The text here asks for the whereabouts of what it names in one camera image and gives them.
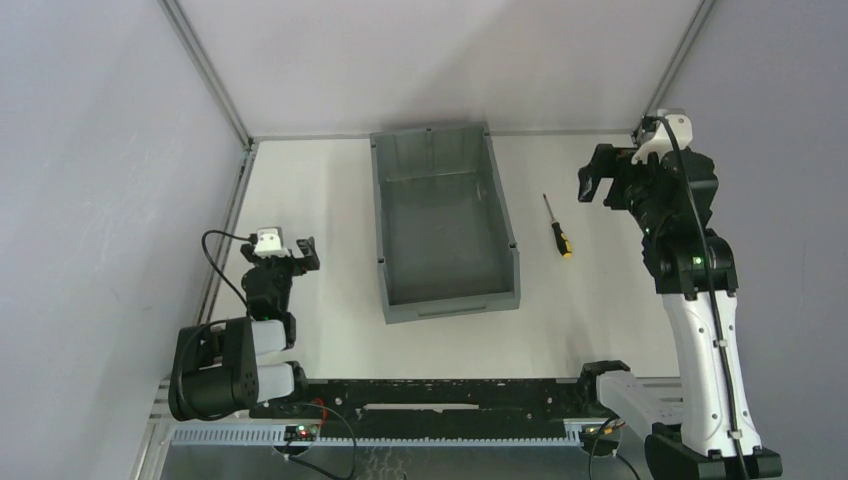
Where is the yellow black screwdriver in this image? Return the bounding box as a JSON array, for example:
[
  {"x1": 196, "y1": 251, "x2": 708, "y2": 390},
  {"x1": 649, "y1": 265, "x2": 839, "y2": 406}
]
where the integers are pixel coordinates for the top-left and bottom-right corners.
[{"x1": 542, "y1": 193, "x2": 573, "y2": 258}]

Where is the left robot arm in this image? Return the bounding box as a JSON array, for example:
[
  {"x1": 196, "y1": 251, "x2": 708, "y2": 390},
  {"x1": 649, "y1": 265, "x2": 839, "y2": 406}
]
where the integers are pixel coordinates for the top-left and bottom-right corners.
[{"x1": 168, "y1": 229, "x2": 320, "y2": 421}]

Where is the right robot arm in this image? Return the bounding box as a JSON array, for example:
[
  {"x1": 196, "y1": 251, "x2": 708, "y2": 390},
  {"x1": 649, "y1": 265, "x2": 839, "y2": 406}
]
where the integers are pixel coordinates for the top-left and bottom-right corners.
[{"x1": 578, "y1": 144, "x2": 783, "y2": 479}]

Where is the grey plastic bin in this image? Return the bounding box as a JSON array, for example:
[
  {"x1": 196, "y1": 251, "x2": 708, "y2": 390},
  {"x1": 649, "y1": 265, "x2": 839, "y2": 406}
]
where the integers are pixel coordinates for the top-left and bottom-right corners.
[{"x1": 369, "y1": 122, "x2": 521, "y2": 324}]

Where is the small electronics board with leds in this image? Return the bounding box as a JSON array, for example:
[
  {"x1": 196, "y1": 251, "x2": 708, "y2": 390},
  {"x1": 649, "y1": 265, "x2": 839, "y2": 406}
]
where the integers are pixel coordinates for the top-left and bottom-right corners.
[{"x1": 284, "y1": 425, "x2": 320, "y2": 443}]

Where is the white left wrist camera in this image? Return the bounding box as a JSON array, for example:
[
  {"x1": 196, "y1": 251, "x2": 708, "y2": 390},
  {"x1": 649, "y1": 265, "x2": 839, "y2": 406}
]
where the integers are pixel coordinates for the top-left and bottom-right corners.
[{"x1": 251, "y1": 226, "x2": 291, "y2": 258}]

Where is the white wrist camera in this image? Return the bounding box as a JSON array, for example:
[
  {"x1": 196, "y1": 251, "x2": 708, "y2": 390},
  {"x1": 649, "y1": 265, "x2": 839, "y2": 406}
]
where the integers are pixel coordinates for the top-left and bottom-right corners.
[
  {"x1": 251, "y1": 226, "x2": 291, "y2": 258},
  {"x1": 631, "y1": 108, "x2": 694, "y2": 164}
]

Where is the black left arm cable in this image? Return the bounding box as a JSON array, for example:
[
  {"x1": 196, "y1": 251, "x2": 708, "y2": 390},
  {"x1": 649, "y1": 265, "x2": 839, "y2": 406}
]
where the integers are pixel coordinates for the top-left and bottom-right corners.
[{"x1": 201, "y1": 229, "x2": 256, "y2": 313}]

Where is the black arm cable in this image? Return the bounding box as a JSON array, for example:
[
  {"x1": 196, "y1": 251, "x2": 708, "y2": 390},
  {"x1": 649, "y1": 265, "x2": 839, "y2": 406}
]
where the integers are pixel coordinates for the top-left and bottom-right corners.
[
  {"x1": 652, "y1": 116, "x2": 751, "y2": 480},
  {"x1": 201, "y1": 229, "x2": 256, "y2": 313}
]

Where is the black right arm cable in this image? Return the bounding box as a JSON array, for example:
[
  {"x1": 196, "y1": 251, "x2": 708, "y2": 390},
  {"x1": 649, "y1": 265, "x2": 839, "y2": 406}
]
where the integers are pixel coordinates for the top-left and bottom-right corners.
[{"x1": 652, "y1": 116, "x2": 751, "y2": 480}]

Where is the aluminium frame rail left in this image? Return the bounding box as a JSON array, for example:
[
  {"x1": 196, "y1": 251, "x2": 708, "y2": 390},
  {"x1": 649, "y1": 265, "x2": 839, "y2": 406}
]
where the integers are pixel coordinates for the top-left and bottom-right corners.
[{"x1": 195, "y1": 138, "x2": 256, "y2": 326}]

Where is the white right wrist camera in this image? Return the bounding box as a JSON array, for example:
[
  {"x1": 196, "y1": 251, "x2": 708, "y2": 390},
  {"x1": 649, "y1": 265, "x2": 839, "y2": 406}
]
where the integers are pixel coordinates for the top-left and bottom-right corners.
[{"x1": 631, "y1": 108, "x2": 694, "y2": 164}]

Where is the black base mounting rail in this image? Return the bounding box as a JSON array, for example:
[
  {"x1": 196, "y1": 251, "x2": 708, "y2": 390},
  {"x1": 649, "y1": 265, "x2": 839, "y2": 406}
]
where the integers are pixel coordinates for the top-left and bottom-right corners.
[{"x1": 249, "y1": 378, "x2": 606, "y2": 439}]

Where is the grey slotted cable duct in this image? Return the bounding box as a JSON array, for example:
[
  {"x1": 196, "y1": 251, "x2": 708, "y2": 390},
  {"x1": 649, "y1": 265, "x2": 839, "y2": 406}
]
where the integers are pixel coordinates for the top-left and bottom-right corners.
[{"x1": 171, "y1": 424, "x2": 582, "y2": 447}]

